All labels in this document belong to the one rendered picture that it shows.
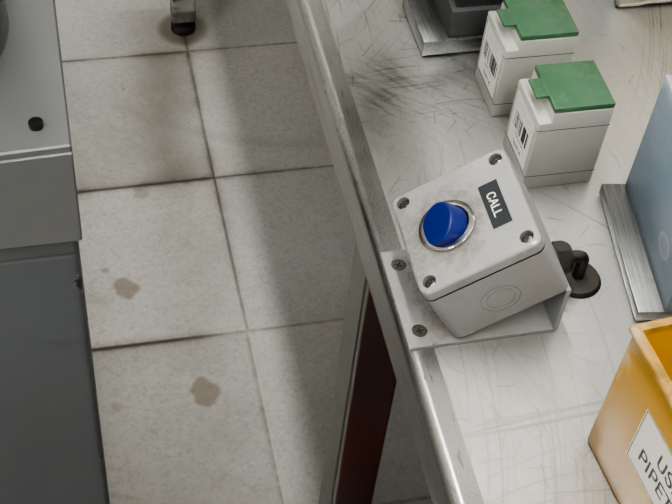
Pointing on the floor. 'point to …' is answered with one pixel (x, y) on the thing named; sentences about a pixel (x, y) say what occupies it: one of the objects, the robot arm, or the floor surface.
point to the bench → (577, 310)
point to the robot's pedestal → (47, 381)
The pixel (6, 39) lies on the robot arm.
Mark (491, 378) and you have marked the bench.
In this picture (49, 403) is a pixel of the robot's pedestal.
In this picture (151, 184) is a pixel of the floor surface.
